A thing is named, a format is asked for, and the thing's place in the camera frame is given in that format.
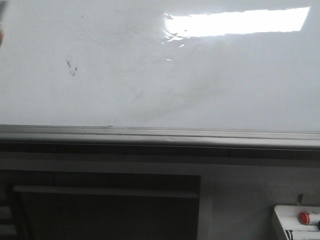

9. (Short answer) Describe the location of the white black whiteboard marker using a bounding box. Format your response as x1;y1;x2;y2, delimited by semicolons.
0;0;8;45

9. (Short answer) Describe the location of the white control box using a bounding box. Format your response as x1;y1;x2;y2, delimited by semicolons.
272;205;320;240

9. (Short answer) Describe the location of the red emergency stop button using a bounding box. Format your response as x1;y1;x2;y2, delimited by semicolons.
298;212;310;225

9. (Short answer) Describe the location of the white whiteboard with aluminium frame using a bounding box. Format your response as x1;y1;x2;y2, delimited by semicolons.
0;0;320;151

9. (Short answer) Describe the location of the dark cabinet with white frame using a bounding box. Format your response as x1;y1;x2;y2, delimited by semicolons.
0;170;201;240

